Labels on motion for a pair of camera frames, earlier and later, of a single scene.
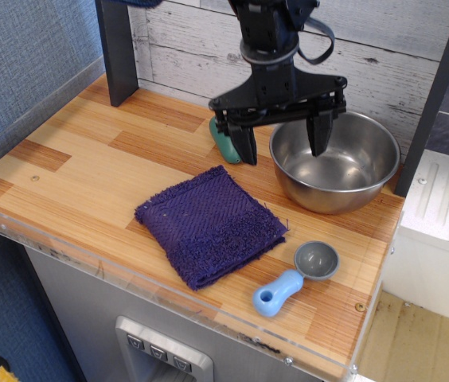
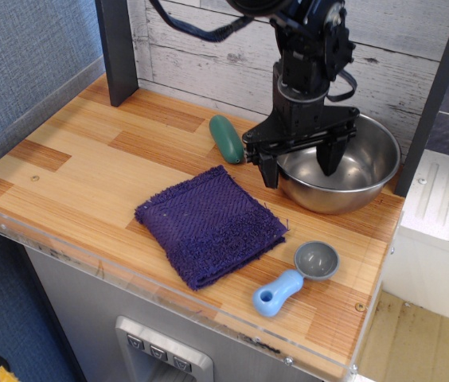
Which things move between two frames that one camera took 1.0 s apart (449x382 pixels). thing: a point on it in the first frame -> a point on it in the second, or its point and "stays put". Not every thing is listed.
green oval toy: x=225 y=143 stays put
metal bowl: x=348 y=175 stays put
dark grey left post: x=117 y=41 stays put
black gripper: x=276 y=90 -> x=298 y=120
